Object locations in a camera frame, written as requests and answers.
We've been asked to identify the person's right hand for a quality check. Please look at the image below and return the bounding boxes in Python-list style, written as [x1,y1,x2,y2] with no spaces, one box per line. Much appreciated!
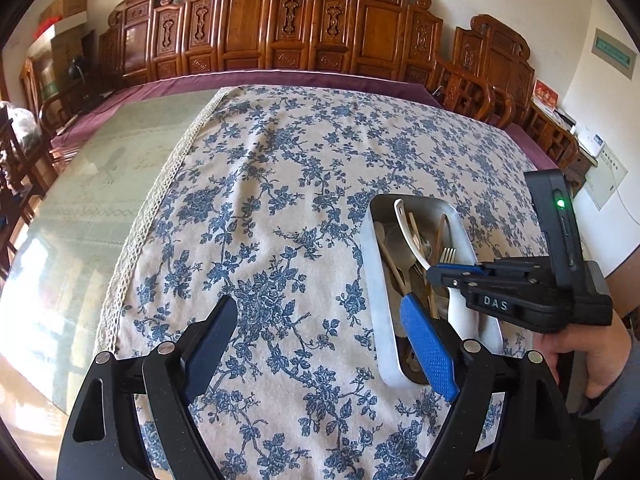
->
[534,311,632,399]

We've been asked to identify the metal fork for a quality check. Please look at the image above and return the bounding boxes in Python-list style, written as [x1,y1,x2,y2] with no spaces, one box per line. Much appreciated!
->
[439,247,457,264]

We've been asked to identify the metal utensil tray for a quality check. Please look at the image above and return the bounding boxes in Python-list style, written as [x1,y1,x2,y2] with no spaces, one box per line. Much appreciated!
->
[360,194,502,390]

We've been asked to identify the wooden chopstick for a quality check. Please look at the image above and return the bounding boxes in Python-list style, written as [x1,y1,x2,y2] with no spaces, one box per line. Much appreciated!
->
[375,231,408,296]

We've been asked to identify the wooden side table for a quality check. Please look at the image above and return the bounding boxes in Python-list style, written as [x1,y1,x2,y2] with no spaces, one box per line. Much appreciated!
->
[523,100,598,195]

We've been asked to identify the blue floral tablecloth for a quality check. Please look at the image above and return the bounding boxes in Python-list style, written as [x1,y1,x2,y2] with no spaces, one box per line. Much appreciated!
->
[96,84,547,479]

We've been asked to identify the red calendar card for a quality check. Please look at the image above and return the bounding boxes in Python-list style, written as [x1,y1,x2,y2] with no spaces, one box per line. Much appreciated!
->
[533,78,559,110]

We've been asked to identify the carved wooden armchair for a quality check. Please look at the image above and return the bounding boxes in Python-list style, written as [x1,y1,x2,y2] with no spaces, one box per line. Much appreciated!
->
[451,14,535,126]

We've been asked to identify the wooden dining chair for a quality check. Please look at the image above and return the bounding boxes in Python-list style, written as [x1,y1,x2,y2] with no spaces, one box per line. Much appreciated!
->
[1,105,58,282]

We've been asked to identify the long carved wooden sofa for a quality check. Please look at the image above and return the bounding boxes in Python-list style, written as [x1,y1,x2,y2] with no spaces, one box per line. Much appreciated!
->
[98,0,442,87]

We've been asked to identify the stacked cardboard boxes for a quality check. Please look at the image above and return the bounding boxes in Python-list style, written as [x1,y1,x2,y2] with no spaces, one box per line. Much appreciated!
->
[26,0,88,101]

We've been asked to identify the white wall chart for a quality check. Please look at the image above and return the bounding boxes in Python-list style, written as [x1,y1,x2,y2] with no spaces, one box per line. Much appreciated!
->
[585,143,628,210]

